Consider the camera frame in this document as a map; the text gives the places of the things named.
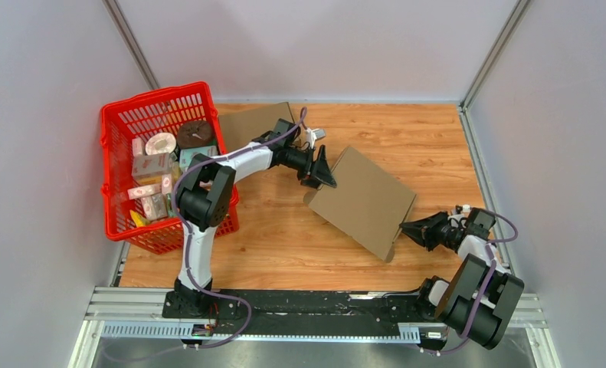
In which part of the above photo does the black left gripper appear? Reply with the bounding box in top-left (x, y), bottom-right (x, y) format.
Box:
top-left (283, 146), bottom-right (337, 193)

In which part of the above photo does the brown cardboard box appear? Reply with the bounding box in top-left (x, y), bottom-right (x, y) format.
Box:
top-left (218, 102), bottom-right (294, 152)

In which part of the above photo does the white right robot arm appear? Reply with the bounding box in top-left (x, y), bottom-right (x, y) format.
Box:
top-left (398, 205), bottom-right (525, 350)

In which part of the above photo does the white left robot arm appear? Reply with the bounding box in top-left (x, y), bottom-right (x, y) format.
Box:
top-left (172, 119), bottom-right (337, 318)

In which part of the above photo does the teal snack box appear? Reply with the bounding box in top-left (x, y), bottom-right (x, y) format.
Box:
top-left (179, 146), bottom-right (218, 173)

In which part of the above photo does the brown round cake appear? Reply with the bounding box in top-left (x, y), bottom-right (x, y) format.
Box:
top-left (176, 120), bottom-right (215, 150)

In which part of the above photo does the pink white carton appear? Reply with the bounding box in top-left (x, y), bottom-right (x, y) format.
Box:
top-left (131, 153), bottom-right (174, 186)

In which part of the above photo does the pink white tape roll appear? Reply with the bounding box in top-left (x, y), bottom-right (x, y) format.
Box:
top-left (145, 133), bottom-right (177, 156)

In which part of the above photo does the red plastic basket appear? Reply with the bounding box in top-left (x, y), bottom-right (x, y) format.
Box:
top-left (100, 81), bottom-right (226, 255)

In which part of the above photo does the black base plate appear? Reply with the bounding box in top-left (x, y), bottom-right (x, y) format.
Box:
top-left (162, 289), bottom-right (443, 337)

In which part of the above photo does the aluminium front rail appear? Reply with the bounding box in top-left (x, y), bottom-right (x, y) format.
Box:
top-left (79, 287), bottom-right (550, 342)

